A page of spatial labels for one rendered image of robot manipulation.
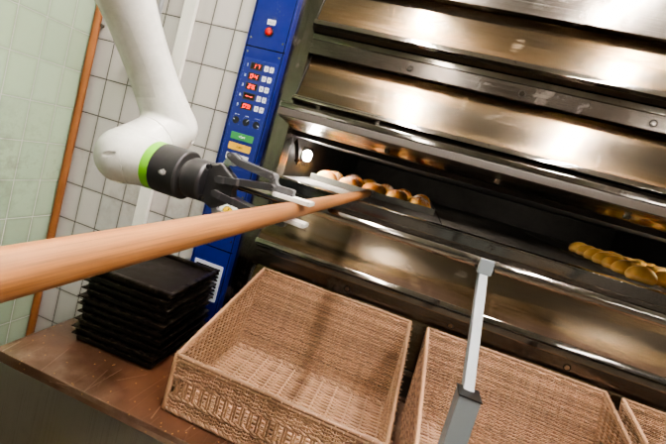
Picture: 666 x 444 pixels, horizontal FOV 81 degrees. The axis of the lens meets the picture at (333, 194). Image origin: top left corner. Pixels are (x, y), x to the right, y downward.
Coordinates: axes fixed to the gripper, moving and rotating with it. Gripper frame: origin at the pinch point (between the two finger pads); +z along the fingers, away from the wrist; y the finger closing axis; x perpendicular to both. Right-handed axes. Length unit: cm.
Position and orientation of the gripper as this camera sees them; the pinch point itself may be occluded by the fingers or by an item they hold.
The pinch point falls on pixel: (290, 209)
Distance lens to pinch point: 67.9
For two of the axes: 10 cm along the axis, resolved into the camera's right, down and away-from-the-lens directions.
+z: 9.3, 2.9, -2.1
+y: -2.8, 9.6, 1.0
